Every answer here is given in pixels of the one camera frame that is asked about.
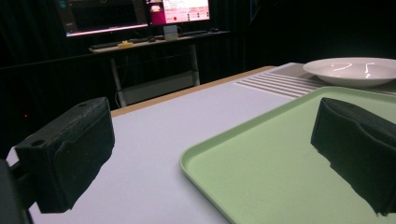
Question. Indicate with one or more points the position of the white ceramic plate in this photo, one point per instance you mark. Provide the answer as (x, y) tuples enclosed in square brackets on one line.
[(351, 73)]

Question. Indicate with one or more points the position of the striped white placemat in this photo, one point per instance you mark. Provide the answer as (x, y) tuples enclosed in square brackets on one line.
[(286, 82)]

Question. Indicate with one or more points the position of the small yellow object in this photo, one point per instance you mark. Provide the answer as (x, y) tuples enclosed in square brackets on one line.
[(125, 44)]

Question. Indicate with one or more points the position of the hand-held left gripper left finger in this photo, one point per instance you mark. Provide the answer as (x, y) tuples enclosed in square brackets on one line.
[(67, 155)]

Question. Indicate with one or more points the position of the bright pink-white computer monitor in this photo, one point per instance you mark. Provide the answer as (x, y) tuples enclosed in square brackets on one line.
[(180, 11)]

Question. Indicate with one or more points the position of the black computer mouse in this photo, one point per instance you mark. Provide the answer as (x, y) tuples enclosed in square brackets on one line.
[(214, 30)]

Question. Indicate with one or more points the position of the white box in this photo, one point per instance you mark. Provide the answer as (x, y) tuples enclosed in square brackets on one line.
[(170, 32)]

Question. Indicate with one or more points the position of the white-legged background desk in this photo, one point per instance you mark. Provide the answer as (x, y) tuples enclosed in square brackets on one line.
[(155, 62)]

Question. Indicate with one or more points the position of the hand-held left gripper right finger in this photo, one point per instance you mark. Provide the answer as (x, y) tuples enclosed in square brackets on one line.
[(358, 146)]

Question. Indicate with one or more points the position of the light green plastic tray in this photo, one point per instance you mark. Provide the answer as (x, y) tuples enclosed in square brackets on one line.
[(264, 168)]

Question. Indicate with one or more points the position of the large dark computer monitor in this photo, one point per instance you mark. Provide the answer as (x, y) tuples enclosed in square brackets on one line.
[(102, 15)]

